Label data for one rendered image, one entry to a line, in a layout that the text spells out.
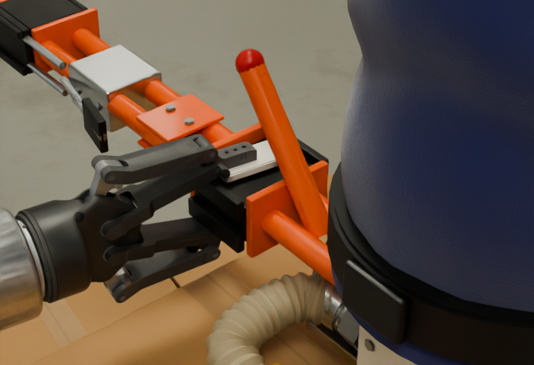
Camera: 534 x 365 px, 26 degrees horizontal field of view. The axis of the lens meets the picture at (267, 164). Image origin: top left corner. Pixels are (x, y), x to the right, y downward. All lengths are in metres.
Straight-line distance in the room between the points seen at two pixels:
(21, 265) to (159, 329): 0.20
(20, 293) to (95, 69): 0.31
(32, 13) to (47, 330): 0.74
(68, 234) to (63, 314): 0.96
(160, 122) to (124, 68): 0.10
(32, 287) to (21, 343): 0.94
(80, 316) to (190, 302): 0.79
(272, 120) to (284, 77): 2.54
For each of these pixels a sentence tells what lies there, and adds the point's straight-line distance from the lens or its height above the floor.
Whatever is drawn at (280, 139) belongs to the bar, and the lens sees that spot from 0.90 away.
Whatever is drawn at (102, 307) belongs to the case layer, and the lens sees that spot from 1.84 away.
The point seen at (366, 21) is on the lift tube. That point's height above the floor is 1.48.
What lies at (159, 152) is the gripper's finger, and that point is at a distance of 0.91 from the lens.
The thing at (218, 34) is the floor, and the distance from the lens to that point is 3.67.
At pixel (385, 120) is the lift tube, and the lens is 0.64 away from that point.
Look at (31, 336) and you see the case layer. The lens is 1.81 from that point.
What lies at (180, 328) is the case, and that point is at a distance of 1.03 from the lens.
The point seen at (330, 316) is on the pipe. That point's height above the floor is 1.14.
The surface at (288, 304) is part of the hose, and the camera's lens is 0.93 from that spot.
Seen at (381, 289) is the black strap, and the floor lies 1.33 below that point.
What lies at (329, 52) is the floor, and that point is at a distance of 3.58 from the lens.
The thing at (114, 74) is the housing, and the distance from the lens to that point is 1.09.
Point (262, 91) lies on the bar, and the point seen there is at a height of 1.30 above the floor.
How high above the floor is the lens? 1.77
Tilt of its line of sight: 35 degrees down
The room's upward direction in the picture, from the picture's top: straight up
